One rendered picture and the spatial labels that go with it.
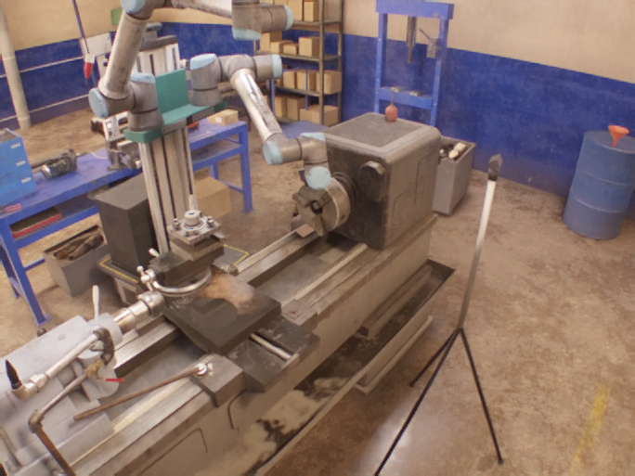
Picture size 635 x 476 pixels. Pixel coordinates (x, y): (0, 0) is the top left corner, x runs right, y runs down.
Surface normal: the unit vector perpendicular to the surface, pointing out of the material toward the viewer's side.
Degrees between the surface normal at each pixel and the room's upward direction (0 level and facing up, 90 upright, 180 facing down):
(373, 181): 90
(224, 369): 0
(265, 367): 0
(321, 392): 0
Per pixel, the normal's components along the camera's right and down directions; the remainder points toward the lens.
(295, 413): 0.00, -0.85
